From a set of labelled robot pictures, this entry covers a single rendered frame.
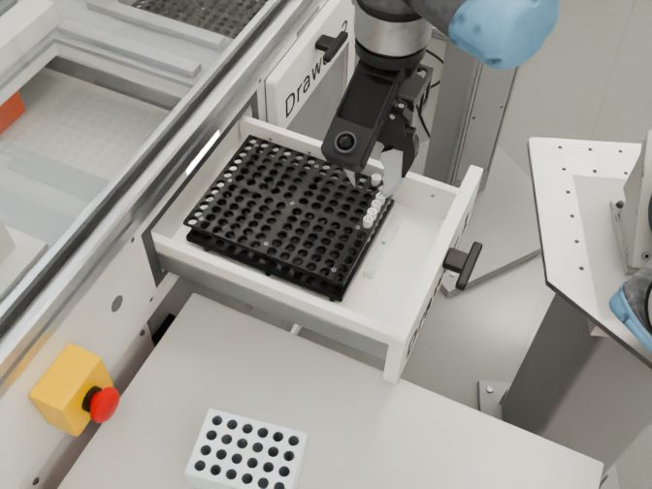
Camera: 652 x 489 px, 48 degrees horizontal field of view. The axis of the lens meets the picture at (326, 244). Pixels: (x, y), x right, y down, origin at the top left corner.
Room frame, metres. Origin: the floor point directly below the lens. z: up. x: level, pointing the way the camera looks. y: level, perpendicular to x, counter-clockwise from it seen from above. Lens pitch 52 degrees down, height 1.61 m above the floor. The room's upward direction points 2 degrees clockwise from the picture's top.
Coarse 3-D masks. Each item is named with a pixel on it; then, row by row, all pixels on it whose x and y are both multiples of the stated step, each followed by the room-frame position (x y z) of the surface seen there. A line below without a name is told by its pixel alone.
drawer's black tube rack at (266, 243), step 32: (256, 160) 0.69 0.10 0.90; (288, 160) 0.69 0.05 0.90; (320, 160) 0.69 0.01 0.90; (224, 192) 0.63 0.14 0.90; (256, 192) 0.63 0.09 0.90; (288, 192) 0.64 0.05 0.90; (320, 192) 0.64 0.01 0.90; (352, 192) 0.64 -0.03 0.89; (192, 224) 0.58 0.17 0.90; (224, 224) 0.60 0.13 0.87; (256, 224) 0.60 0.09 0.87; (288, 224) 0.58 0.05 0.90; (320, 224) 0.58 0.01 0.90; (352, 224) 0.58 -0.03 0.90; (256, 256) 0.55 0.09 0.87; (288, 256) 0.53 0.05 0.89; (320, 256) 0.53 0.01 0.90; (320, 288) 0.50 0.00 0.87
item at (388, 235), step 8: (216, 192) 0.68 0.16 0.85; (392, 216) 0.64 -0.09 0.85; (400, 216) 0.64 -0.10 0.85; (392, 224) 0.63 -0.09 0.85; (400, 224) 0.64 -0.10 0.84; (384, 232) 0.61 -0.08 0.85; (392, 232) 0.62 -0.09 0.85; (384, 240) 0.60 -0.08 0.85; (392, 240) 0.61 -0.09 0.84; (376, 248) 0.59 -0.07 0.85; (384, 248) 0.59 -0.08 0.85; (376, 256) 0.57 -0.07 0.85; (368, 264) 0.56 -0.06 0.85; (376, 264) 0.56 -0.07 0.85; (368, 272) 0.55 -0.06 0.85
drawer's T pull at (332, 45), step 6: (324, 36) 0.95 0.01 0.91; (342, 36) 0.95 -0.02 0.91; (318, 42) 0.94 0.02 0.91; (324, 42) 0.94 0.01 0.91; (330, 42) 0.94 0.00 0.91; (336, 42) 0.94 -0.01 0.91; (342, 42) 0.95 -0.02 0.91; (318, 48) 0.93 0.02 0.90; (324, 48) 0.93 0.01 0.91; (330, 48) 0.92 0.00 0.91; (336, 48) 0.93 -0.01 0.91; (324, 54) 0.91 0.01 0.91; (330, 54) 0.91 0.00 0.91; (324, 60) 0.90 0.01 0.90; (330, 60) 0.90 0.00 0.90
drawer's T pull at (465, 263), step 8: (472, 248) 0.54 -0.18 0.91; (480, 248) 0.54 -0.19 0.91; (448, 256) 0.53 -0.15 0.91; (456, 256) 0.53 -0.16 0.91; (464, 256) 0.53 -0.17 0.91; (472, 256) 0.53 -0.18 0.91; (448, 264) 0.52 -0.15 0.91; (456, 264) 0.52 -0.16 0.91; (464, 264) 0.52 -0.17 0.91; (472, 264) 0.52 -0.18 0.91; (456, 272) 0.51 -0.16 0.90; (464, 272) 0.51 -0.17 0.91; (472, 272) 0.51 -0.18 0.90; (464, 280) 0.49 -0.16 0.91; (456, 288) 0.49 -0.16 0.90; (464, 288) 0.49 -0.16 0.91
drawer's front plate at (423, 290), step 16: (480, 176) 0.66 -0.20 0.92; (464, 192) 0.62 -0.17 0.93; (464, 208) 0.59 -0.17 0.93; (448, 224) 0.57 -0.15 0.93; (464, 224) 0.62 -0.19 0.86; (448, 240) 0.54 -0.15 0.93; (432, 256) 0.52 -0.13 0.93; (432, 272) 0.49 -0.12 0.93; (416, 288) 0.47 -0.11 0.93; (432, 288) 0.49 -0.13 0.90; (416, 304) 0.45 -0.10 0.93; (400, 320) 0.43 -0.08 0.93; (416, 320) 0.44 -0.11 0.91; (400, 336) 0.41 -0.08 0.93; (416, 336) 0.46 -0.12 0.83; (400, 352) 0.40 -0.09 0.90; (384, 368) 0.41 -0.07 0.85; (400, 368) 0.40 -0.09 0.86
